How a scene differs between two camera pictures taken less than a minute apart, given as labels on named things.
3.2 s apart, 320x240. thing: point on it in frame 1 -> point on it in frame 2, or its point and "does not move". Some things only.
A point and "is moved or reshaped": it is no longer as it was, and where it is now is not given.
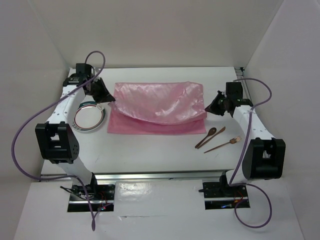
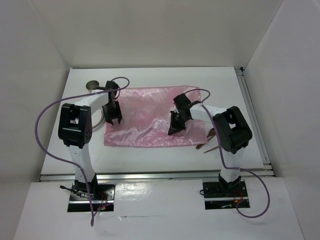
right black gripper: (213, 108) -> (174, 127)
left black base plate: (99, 195) does not move
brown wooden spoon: (212, 137) does not move
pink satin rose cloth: (157, 107) is moved or reshaped
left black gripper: (104, 96) -> (117, 113)
